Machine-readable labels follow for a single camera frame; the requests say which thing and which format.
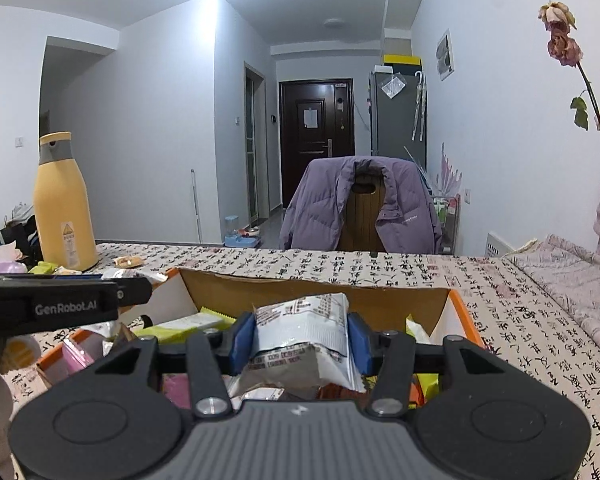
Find grey quilted cloth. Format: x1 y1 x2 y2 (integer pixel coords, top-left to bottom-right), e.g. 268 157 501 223
502 233 600 357

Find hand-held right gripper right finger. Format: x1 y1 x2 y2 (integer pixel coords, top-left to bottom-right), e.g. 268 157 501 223
347 312 507 420

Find orange cardboard box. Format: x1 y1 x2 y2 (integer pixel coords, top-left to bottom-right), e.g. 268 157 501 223
34 267 487 411

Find yellow bottle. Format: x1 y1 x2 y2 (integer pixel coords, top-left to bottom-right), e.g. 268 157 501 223
33 131 100 272

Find white and lime packet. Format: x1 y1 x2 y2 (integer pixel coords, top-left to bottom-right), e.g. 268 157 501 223
405 314 434 347

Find white wall panel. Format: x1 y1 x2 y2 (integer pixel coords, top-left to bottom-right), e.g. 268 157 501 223
436 29 455 81

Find white umbrella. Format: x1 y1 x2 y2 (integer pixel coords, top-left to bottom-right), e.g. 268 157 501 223
412 71 427 142

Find white wall heater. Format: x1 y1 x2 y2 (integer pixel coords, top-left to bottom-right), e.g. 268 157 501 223
485 232 527 259

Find person's left hand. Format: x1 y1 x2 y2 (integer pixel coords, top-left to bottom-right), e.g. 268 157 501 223
2 335 42 382

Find mop handle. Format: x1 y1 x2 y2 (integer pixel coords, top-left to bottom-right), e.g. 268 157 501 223
189 154 204 247

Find interior glass door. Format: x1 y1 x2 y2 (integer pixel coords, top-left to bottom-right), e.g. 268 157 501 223
243 62 269 224

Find purple jacket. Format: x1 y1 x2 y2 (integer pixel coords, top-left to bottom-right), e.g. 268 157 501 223
279 156 444 254

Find tissue pack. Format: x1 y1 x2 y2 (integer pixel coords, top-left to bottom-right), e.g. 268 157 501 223
0 240 29 275

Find wooden chair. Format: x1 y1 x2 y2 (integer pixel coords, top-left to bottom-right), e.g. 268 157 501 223
339 160 387 253

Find pink wall decal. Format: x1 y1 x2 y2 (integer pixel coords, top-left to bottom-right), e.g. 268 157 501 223
437 142 464 184

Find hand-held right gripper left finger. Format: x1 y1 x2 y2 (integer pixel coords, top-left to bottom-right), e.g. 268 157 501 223
94 312 257 420

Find dark entrance door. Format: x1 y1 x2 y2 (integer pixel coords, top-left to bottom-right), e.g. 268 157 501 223
279 78 355 209

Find dried rose bouquet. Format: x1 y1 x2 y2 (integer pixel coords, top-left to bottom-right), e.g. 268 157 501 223
538 1 600 162

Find storage trolley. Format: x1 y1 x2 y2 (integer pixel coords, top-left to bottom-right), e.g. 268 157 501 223
430 180 461 254

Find pet water dispenser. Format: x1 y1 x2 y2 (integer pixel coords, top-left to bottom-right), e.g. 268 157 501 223
223 215 261 249

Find black bag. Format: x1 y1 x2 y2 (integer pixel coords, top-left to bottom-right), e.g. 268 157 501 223
0 202 39 262

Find white crisp packet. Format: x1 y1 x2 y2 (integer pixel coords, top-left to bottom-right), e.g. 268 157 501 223
227 292 369 402

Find grey refrigerator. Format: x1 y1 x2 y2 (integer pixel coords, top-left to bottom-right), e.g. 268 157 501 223
368 71 428 162

